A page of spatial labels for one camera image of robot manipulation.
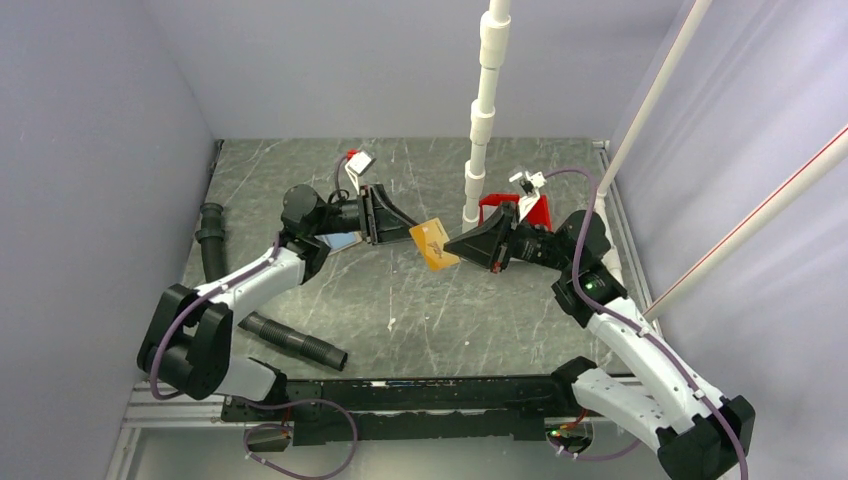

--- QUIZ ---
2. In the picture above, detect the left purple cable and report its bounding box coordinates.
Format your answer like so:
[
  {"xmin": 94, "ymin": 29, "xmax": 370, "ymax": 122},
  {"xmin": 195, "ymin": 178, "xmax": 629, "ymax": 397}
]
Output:
[{"xmin": 148, "ymin": 155, "xmax": 363, "ymax": 480}]

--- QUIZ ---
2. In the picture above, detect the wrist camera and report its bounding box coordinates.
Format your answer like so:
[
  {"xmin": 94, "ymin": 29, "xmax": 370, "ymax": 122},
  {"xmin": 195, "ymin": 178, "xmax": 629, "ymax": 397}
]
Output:
[
  {"xmin": 344, "ymin": 149, "xmax": 376, "ymax": 177},
  {"xmin": 509, "ymin": 170, "xmax": 546, "ymax": 220}
]

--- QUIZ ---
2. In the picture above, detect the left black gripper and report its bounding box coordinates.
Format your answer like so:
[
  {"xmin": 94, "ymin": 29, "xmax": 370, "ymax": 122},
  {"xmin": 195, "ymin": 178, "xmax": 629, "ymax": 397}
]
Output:
[{"xmin": 312, "ymin": 185, "xmax": 425, "ymax": 246}]

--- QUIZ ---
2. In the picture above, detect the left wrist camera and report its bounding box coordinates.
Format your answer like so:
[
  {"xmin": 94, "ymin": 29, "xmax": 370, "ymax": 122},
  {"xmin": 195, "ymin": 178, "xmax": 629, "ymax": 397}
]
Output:
[{"xmin": 344, "ymin": 149, "xmax": 376, "ymax": 177}]

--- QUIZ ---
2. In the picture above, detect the white pole with red stripe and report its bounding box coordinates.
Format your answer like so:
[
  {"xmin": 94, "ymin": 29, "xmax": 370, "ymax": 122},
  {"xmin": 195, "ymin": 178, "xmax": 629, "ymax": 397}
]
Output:
[{"xmin": 643, "ymin": 125, "xmax": 847, "ymax": 320}]

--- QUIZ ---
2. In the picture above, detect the black corrugated hose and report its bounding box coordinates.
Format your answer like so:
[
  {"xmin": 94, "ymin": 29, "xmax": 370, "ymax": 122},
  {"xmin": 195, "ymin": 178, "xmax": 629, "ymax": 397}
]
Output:
[{"xmin": 195, "ymin": 202, "xmax": 349, "ymax": 373}]

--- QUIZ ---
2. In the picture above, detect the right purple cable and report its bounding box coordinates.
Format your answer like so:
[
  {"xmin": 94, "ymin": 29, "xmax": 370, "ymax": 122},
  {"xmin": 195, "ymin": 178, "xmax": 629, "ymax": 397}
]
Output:
[{"xmin": 543, "ymin": 166, "xmax": 750, "ymax": 480}]

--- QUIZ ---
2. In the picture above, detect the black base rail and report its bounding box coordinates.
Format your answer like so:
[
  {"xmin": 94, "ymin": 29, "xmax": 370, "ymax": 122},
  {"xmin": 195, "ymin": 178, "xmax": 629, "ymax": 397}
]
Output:
[{"xmin": 221, "ymin": 375, "xmax": 582, "ymax": 446}]

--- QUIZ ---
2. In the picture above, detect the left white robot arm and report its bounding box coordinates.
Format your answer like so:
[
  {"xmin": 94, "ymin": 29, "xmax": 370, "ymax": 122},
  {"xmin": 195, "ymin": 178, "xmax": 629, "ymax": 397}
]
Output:
[{"xmin": 137, "ymin": 184, "xmax": 417, "ymax": 420}]

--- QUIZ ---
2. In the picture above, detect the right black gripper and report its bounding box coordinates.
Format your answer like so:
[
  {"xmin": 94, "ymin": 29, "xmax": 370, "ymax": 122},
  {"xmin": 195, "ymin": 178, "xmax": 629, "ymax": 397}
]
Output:
[{"xmin": 443, "ymin": 201, "xmax": 574, "ymax": 274}]

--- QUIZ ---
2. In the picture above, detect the gold VIP credit card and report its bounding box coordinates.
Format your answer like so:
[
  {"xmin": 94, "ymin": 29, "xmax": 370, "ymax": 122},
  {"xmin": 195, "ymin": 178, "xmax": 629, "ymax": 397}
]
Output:
[{"xmin": 409, "ymin": 218, "xmax": 460, "ymax": 271}]

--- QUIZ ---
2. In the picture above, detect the white diagonal pole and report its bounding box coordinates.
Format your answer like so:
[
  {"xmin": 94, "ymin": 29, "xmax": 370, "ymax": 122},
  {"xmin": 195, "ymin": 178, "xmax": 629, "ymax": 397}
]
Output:
[{"xmin": 597, "ymin": 0, "xmax": 712, "ymax": 198}]

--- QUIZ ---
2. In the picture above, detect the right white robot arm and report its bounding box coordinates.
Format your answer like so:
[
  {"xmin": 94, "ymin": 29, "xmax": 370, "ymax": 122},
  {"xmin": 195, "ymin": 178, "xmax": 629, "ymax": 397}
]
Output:
[{"xmin": 442, "ymin": 203, "xmax": 756, "ymax": 479}]

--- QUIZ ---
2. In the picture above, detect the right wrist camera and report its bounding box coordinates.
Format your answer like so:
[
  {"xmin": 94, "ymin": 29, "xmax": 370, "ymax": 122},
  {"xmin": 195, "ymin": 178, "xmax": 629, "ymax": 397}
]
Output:
[{"xmin": 509, "ymin": 170, "xmax": 546, "ymax": 220}]

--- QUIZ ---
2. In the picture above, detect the purple cable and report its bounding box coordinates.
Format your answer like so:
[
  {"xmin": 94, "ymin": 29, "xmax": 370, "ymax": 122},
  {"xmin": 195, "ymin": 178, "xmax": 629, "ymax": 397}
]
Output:
[
  {"xmin": 543, "ymin": 166, "xmax": 750, "ymax": 480},
  {"xmin": 148, "ymin": 155, "xmax": 363, "ymax": 480}
]

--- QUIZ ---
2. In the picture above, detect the red plastic bin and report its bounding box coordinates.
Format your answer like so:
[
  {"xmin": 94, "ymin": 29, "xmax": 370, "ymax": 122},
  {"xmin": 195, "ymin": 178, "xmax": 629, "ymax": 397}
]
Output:
[{"xmin": 478, "ymin": 193, "xmax": 553, "ymax": 231}]

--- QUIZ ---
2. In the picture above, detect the white PVC pipe frame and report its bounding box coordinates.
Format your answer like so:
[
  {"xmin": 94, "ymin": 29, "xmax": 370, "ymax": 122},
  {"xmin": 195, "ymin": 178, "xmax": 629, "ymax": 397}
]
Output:
[{"xmin": 459, "ymin": 0, "xmax": 624, "ymax": 286}]

